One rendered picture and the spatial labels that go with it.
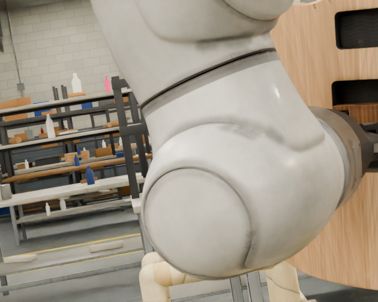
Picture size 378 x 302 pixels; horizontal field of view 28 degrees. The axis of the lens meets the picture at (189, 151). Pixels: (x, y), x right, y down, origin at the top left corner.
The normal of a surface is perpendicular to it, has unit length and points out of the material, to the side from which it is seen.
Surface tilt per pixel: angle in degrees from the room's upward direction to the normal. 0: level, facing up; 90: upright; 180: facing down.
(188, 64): 90
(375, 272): 92
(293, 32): 92
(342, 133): 62
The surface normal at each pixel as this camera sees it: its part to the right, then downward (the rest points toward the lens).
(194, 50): 0.01, 0.11
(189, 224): -0.51, 0.21
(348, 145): 0.80, -0.33
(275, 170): 0.57, -0.40
